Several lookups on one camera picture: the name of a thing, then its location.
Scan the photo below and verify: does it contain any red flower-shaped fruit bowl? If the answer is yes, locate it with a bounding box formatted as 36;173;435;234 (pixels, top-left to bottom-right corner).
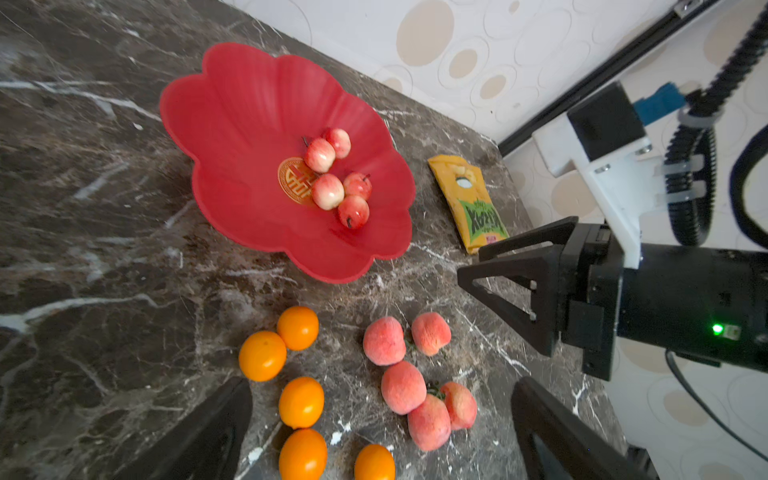
159;43;416;284

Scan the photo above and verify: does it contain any orange lower right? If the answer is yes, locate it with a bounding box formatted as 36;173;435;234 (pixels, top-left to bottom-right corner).
354;444;396;480

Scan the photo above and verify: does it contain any right black corner post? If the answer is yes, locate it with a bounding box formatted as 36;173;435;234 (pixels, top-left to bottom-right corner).
498;0;719;156

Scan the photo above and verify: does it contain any yellow green snack bag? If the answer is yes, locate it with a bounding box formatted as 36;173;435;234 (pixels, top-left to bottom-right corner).
428;155;508;254

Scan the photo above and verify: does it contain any orange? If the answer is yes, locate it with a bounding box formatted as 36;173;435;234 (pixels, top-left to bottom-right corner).
354;444;396;480
238;331;287;382
277;306;319;351
279;428;328;480
278;377;325;429

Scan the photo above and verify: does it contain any orange lower left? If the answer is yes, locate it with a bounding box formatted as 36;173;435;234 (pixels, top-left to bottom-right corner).
279;428;328;480

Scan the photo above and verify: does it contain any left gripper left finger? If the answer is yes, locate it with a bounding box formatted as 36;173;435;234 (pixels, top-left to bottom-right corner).
116;377;253;479

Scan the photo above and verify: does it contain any orange top right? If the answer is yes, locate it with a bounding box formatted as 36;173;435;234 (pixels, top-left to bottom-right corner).
277;306;319;351

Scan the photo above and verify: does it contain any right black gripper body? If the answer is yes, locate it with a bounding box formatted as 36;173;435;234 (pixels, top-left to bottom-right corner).
561;223;624;381

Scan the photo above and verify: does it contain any pink peach top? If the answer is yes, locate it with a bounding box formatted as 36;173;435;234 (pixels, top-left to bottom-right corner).
363;317;406;366

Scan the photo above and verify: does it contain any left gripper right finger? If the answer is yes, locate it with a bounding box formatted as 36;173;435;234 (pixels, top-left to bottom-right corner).
511;377;647;479

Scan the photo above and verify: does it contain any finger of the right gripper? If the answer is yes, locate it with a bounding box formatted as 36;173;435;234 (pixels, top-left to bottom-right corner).
478;216;579;261
457;242;563;357

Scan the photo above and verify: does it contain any orange middle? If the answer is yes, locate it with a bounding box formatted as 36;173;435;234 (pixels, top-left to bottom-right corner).
278;377;325;429

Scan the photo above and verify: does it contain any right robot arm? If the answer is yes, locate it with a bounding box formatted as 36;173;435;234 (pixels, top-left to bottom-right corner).
457;11;767;380

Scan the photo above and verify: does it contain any small red apple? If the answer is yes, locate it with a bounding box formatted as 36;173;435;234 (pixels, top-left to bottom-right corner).
337;195;370;230
324;128;351;159
343;172;373;201

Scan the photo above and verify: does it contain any orange top left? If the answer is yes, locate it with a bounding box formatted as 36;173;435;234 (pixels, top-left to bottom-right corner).
238;331;287;382

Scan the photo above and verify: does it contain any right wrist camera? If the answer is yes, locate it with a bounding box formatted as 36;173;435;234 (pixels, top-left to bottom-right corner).
532;82;691;269

